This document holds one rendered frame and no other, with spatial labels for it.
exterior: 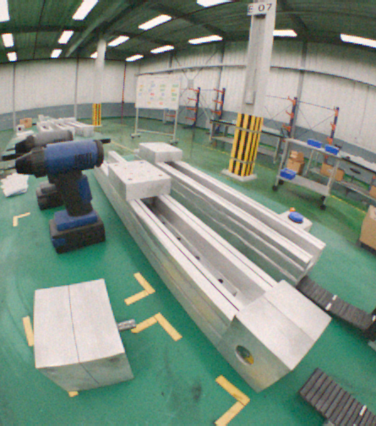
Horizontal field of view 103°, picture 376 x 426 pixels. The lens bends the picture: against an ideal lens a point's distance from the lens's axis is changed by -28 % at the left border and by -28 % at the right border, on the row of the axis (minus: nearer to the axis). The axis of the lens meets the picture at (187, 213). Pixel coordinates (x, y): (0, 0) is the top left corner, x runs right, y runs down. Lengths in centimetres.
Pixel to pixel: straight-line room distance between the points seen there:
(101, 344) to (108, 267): 23
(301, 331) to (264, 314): 5
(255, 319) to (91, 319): 17
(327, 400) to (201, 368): 18
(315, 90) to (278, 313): 828
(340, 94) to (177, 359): 821
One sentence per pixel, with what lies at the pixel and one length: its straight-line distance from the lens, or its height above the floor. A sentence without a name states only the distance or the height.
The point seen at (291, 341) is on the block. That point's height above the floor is 87.
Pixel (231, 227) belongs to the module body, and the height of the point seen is 82.
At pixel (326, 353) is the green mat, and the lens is 40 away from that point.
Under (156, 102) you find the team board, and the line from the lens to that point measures 609.
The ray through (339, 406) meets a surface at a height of 81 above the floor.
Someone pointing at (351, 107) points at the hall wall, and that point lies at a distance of 812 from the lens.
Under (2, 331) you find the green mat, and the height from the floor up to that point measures 78.
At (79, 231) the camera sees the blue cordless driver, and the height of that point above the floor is 82.
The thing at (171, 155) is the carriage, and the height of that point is 89.
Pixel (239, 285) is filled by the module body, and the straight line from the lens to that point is 33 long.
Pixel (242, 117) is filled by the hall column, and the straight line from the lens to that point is 357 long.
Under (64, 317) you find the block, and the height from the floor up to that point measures 87.
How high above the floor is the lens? 107
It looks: 29 degrees down
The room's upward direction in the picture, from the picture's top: 7 degrees clockwise
